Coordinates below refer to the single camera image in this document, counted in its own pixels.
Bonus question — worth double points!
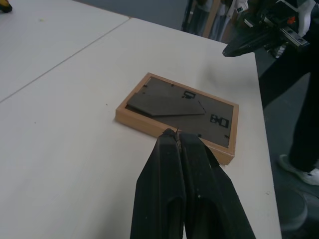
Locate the grey round base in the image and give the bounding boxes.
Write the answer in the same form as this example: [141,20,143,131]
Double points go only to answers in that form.
[280,186,319,233]

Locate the wooden post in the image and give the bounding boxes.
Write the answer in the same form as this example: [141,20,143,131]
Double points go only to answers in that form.
[202,0,221,38]

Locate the wooden picture frame face down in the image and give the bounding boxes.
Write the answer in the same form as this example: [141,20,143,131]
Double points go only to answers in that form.
[115,72,240,166]

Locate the white sneaker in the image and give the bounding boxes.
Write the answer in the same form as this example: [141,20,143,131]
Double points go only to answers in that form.
[278,154,319,186]

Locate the black tripod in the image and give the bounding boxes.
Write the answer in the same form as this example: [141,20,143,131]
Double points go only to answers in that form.
[180,0,197,32]

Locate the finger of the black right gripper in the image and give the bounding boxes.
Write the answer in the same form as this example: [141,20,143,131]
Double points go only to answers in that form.
[222,26,276,59]

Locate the person's leg in black trousers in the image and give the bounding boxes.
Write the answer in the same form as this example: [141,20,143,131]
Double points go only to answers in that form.
[258,23,319,174]

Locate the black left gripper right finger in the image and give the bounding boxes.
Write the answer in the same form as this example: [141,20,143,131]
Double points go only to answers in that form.
[178,132,257,239]

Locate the hanging pale clothes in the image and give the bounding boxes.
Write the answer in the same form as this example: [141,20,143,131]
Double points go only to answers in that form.
[191,0,240,42]

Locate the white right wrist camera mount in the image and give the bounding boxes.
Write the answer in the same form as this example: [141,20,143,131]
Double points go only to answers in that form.
[275,0,319,37]

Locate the yellow and black object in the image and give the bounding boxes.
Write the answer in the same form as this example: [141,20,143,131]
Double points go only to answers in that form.
[0,0,13,13]

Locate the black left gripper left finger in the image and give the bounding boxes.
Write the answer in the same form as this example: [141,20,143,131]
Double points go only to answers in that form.
[130,128,186,239]

